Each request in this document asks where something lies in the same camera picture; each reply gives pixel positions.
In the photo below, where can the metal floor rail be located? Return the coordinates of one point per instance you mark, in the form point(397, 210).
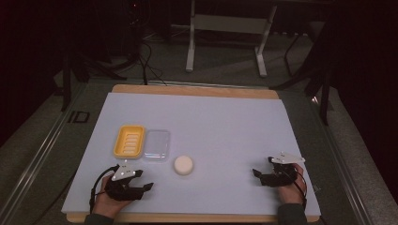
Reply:
point(341, 168)
point(37, 159)
point(203, 83)

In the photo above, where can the person's right hand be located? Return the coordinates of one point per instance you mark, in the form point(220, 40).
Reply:
point(292, 192)

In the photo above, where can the wooden table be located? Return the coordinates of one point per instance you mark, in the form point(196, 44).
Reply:
point(194, 91)

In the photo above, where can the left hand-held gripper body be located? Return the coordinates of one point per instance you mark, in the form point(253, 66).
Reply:
point(122, 187)

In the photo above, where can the clear plastic container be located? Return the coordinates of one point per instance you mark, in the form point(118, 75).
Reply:
point(157, 144)

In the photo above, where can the yellow soap dish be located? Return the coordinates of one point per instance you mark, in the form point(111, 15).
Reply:
point(129, 142)

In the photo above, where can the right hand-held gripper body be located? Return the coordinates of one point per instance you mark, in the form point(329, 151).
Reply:
point(281, 175)

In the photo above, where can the person's left hand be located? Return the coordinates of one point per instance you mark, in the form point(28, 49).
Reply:
point(107, 204)

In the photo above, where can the black tripod stand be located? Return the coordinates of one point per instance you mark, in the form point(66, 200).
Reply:
point(325, 100)
point(66, 87)

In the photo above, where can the white foam mat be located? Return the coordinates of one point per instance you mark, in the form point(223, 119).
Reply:
point(219, 131)

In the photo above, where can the white metal stand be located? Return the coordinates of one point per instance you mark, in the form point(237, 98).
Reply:
point(231, 24)

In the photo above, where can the round white soap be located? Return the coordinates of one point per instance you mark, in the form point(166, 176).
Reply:
point(183, 165)

